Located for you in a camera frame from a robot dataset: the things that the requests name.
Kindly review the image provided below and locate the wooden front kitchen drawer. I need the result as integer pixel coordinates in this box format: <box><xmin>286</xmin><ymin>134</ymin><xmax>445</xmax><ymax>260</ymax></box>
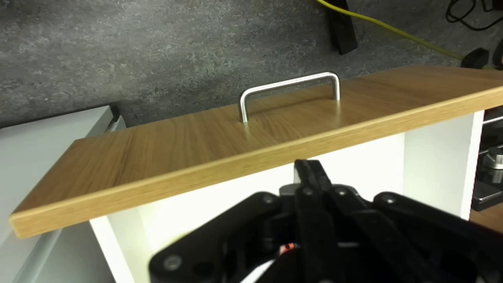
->
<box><xmin>8</xmin><ymin>65</ymin><xmax>503</xmax><ymax>283</ymax></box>

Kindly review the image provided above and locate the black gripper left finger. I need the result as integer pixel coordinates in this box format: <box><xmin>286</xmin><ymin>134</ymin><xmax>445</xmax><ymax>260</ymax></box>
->
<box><xmin>148</xmin><ymin>159</ymin><xmax>336</xmax><ymax>283</ymax></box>

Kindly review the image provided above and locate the yellow cable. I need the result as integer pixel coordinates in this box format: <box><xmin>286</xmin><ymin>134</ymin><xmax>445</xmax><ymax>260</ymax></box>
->
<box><xmin>314</xmin><ymin>0</ymin><xmax>465</xmax><ymax>60</ymax></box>

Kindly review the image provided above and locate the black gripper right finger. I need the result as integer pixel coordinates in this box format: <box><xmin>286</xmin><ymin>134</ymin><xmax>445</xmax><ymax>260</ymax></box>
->
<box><xmin>313</xmin><ymin>159</ymin><xmax>503</xmax><ymax>283</ymax></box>

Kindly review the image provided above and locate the black desk frame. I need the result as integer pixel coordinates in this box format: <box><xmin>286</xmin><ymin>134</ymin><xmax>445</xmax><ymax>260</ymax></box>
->
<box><xmin>325</xmin><ymin>0</ymin><xmax>494</xmax><ymax>71</ymax></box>

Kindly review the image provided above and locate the silver drawer handle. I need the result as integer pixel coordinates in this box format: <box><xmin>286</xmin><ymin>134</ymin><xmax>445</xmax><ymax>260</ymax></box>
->
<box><xmin>237</xmin><ymin>71</ymin><xmax>343</xmax><ymax>126</ymax></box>

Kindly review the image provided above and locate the wooden base cabinet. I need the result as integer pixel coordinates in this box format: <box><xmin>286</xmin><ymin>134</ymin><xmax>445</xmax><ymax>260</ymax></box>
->
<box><xmin>469</xmin><ymin>203</ymin><xmax>503</xmax><ymax>235</ymax></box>

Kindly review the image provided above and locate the black floor cable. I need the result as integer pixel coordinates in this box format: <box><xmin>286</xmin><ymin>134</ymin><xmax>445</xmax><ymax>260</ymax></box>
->
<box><xmin>445</xmin><ymin>0</ymin><xmax>503</xmax><ymax>34</ymax></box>

